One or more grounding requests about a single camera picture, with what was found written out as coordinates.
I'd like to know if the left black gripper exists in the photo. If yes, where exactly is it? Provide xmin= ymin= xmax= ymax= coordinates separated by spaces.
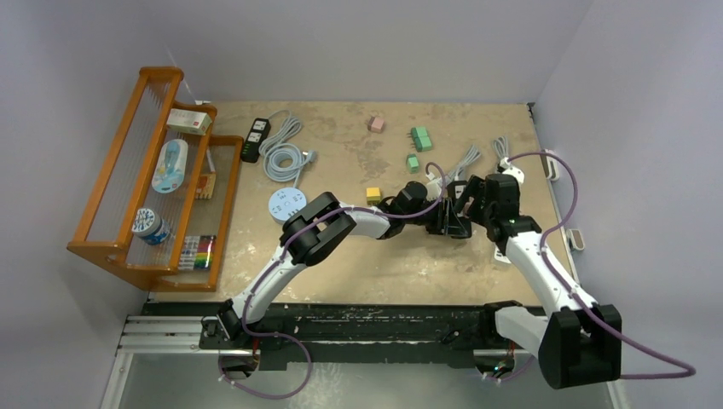
xmin=402 ymin=198 xmax=465 ymax=238

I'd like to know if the green usb charger plug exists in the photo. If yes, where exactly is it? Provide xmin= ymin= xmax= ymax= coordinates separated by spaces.
xmin=410 ymin=126 xmax=429 ymax=141

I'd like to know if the yellow usb charger plug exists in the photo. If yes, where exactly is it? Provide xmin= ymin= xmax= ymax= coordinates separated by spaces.
xmin=366 ymin=187 xmax=383 ymax=206

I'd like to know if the pink usb charger plug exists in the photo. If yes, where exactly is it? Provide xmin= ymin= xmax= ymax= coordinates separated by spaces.
xmin=367 ymin=116 xmax=385 ymax=134

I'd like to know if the round blue power socket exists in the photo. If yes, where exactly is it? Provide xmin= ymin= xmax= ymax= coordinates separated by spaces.
xmin=268 ymin=187 xmax=307 ymax=225

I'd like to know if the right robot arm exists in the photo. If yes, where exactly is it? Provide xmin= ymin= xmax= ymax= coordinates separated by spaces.
xmin=454 ymin=174 xmax=622 ymax=389

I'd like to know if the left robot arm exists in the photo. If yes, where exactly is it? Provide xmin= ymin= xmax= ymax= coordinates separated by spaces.
xmin=217 ymin=181 xmax=472 ymax=349

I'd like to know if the white power strip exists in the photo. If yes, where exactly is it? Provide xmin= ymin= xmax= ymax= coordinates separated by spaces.
xmin=494 ymin=246 xmax=512 ymax=264

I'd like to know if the orange snack packet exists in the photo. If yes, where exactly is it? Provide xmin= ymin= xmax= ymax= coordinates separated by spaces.
xmin=194 ymin=173 xmax=217 ymax=199

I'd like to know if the colourful tube packet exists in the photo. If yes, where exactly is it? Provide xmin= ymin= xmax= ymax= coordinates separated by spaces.
xmin=178 ymin=235 xmax=217 ymax=271

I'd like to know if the white red box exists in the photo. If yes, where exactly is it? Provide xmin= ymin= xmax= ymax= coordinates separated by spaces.
xmin=166 ymin=108 xmax=212 ymax=135

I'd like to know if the blue blister pack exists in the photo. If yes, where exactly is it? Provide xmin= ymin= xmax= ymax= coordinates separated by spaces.
xmin=151 ymin=138 xmax=188 ymax=193

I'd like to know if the orange wooden rack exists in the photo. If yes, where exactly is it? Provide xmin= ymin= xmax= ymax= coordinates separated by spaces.
xmin=67 ymin=66 xmax=244 ymax=292

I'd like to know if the blue white cup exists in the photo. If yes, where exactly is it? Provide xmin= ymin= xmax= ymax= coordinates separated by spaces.
xmin=131 ymin=208 xmax=171 ymax=245

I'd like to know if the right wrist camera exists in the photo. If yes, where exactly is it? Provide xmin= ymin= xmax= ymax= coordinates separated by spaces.
xmin=496 ymin=157 xmax=525 ymax=185

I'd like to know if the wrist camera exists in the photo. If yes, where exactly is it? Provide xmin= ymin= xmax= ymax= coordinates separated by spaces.
xmin=496 ymin=157 xmax=525 ymax=185
xmin=425 ymin=172 xmax=448 ymax=201

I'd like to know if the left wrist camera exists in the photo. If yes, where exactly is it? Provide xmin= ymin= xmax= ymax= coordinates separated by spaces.
xmin=425 ymin=172 xmax=448 ymax=201

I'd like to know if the white wall bracket upper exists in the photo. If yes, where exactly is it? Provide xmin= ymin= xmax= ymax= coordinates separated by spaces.
xmin=541 ymin=149 xmax=560 ymax=181

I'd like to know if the white wall bracket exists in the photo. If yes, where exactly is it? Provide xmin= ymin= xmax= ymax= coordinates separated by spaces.
xmin=541 ymin=149 xmax=560 ymax=181
xmin=565 ymin=228 xmax=586 ymax=251

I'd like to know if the white wall bracket lower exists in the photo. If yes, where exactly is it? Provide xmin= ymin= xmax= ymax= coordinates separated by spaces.
xmin=565 ymin=228 xmax=586 ymax=251

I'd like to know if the blue coiled cable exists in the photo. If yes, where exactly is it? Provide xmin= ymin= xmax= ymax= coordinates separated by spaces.
xmin=263 ymin=142 xmax=317 ymax=190

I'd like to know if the black metal base rail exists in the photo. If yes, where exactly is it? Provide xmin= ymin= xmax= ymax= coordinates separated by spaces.
xmin=120 ymin=301 xmax=546 ymax=370

